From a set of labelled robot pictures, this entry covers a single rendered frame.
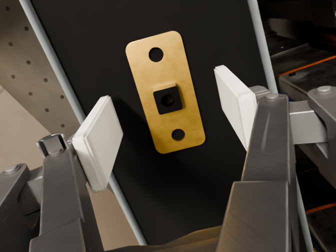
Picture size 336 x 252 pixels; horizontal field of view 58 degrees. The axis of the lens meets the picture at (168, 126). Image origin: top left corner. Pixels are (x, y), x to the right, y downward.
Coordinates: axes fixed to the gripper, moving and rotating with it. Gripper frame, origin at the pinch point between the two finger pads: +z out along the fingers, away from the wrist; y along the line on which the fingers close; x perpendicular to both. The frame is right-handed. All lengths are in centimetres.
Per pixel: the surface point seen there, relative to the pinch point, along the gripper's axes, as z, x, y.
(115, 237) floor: 120, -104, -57
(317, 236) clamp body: 20.5, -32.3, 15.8
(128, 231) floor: 120, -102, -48
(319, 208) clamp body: 25.8, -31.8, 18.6
